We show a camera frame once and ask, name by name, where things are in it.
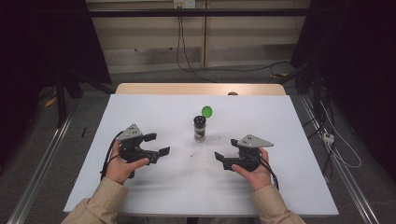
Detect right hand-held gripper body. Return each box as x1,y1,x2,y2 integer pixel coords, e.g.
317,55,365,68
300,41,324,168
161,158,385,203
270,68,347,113
222,133,275,173

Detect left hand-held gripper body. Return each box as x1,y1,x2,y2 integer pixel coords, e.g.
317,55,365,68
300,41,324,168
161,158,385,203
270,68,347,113
116,123,162,180

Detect spice jar with green lid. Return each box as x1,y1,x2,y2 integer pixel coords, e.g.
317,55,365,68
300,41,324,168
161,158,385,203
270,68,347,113
192,105,214,144

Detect person's right hand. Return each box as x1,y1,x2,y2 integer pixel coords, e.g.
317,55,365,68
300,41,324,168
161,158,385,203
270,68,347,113
231,147,273,191

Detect person's left hand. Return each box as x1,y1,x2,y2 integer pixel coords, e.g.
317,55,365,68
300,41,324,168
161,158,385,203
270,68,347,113
106,140,150,185

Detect white table board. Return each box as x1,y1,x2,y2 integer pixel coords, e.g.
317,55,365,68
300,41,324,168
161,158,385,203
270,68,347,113
63,93,340,217

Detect wooden table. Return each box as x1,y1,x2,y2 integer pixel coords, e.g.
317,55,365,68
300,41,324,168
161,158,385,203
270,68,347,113
115,82,287,96

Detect black metal stand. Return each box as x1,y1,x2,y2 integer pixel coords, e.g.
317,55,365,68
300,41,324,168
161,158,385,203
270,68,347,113
274,60,326,123
55,69,115,129

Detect black curtain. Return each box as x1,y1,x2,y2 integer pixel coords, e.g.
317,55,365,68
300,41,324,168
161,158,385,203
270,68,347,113
0,0,112,164
290,0,396,180

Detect black horizontal bar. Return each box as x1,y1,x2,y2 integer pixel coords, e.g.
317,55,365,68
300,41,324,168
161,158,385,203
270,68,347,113
88,7,312,18

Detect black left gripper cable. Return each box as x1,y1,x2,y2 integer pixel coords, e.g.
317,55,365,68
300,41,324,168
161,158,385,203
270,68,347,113
100,131,125,182

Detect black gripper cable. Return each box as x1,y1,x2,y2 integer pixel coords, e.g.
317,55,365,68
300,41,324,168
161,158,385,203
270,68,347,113
100,131,125,182
260,157,280,191

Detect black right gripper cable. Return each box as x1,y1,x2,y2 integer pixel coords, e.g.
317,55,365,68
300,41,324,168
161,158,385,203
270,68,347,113
260,157,280,191

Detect black hanging wall cable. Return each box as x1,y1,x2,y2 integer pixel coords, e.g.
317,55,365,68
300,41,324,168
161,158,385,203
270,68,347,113
176,15,291,84

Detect metal floor rail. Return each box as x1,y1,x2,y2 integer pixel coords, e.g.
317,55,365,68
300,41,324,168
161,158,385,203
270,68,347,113
298,94,381,224
6,115,75,224

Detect white floor cable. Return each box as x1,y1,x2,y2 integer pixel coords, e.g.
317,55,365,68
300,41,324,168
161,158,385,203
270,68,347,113
320,101,362,169

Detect white wall socket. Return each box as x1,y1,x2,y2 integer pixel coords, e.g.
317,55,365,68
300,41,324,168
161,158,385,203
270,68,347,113
173,0,196,9

